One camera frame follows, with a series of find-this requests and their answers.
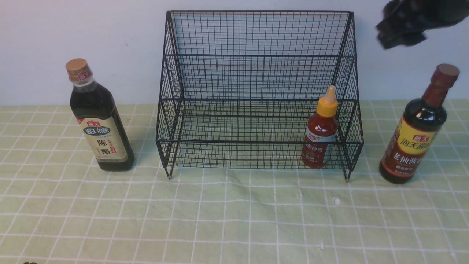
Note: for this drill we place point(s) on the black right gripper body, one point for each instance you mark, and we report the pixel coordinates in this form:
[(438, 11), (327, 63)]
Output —
[(405, 21)]

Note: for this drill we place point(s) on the soy sauce bottle red cap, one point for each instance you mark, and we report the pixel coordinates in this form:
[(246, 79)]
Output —
[(420, 122)]

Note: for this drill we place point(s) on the small red sauce bottle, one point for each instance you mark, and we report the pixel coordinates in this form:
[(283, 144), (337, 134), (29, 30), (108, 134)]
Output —
[(321, 130)]

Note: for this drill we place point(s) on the dark vinegar bottle gold cap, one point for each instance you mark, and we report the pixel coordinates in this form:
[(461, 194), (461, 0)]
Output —
[(95, 110)]

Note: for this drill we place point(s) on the green checkered tablecloth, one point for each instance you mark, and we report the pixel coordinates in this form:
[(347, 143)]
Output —
[(58, 207)]

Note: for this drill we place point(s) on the black wire mesh shelf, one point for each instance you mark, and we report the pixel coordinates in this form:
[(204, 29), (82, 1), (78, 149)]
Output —
[(238, 87)]

